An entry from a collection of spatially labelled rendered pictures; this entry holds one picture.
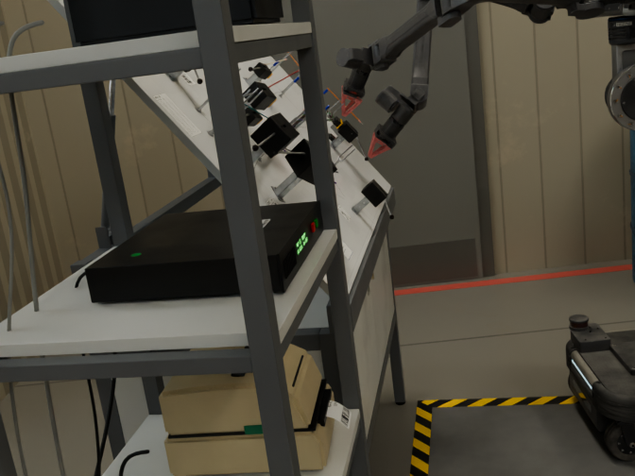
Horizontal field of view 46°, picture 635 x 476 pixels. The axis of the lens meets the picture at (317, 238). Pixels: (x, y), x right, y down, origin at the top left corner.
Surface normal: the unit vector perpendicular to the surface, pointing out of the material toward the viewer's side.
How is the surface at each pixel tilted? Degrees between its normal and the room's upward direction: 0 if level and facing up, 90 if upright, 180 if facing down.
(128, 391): 90
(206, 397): 90
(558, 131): 90
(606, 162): 90
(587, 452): 0
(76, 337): 0
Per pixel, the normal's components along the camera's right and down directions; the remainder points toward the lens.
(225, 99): -0.18, 0.28
